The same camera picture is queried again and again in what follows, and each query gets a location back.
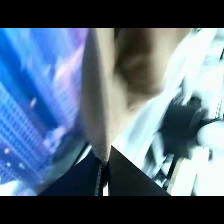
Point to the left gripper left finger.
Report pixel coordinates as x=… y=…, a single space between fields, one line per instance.
x=78 y=181

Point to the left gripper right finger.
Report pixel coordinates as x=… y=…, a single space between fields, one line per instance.
x=130 y=178

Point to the brown garment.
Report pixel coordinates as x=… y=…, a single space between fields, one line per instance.
x=106 y=90

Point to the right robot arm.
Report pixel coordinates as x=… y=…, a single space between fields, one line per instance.
x=181 y=125

